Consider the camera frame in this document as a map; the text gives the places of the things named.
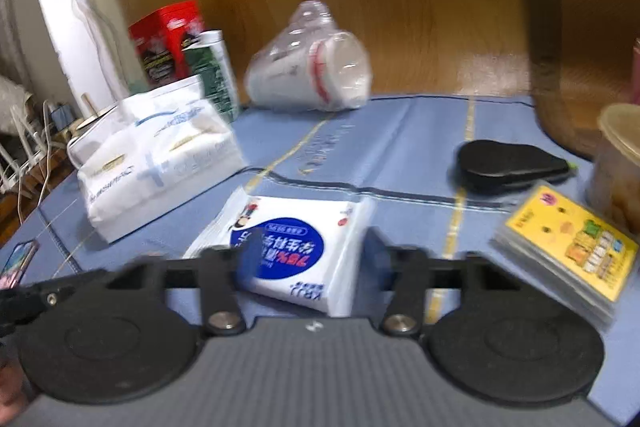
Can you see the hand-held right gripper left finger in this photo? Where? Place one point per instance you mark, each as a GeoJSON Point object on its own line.
{"type": "Point", "coordinates": [250, 257]}

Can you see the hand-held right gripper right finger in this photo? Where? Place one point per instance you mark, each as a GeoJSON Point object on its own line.
{"type": "Point", "coordinates": [375, 257]}

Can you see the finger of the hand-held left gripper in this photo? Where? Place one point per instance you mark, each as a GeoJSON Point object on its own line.
{"type": "Point", "coordinates": [35, 297]}

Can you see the white wet wipes packet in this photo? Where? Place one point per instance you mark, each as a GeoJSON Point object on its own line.
{"type": "Point", "coordinates": [295, 247]}

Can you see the smartphone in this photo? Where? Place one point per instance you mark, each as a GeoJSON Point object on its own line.
{"type": "Point", "coordinates": [17, 264]}

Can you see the blue tablecloth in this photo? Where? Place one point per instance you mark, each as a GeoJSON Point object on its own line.
{"type": "Point", "coordinates": [400, 147]}

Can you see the white rack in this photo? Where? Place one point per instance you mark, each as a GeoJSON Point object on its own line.
{"type": "Point", "coordinates": [12, 167]}

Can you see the white tissue pack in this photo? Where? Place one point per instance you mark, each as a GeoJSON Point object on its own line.
{"type": "Point", "coordinates": [150, 157]}

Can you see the black pouch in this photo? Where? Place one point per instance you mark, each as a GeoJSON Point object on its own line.
{"type": "Point", "coordinates": [510, 164]}

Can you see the green drink carton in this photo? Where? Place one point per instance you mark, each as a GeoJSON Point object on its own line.
{"type": "Point", "coordinates": [217, 77]}

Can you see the bagged paper cups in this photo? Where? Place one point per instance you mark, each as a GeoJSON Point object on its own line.
{"type": "Point", "coordinates": [300, 72]}

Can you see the bubble wrap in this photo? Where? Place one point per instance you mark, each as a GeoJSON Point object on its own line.
{"type": "Point", "coordinates": [12, 104]}

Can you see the stack of yellow cards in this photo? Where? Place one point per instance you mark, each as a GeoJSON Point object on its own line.
{"type": "Point", "coordinates": [570, 247]}

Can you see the wooden stick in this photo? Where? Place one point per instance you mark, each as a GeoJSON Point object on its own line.
{"type": "Point", "coordinates": [88, 104]}

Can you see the pale green box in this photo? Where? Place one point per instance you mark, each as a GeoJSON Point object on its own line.
{"type": "Point", "coordinates": [137, 82]}

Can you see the red snack box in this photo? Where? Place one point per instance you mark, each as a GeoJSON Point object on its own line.
{"type": "Point", "coordinates": [160, 42]}

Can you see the clear plastic jar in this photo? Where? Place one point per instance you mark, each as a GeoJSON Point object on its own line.
{"type": "Point", "coordinates": [617, 167]}

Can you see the brown chair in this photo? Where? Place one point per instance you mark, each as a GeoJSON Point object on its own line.
{"type": "Point", "coordinates": [580, 32]}

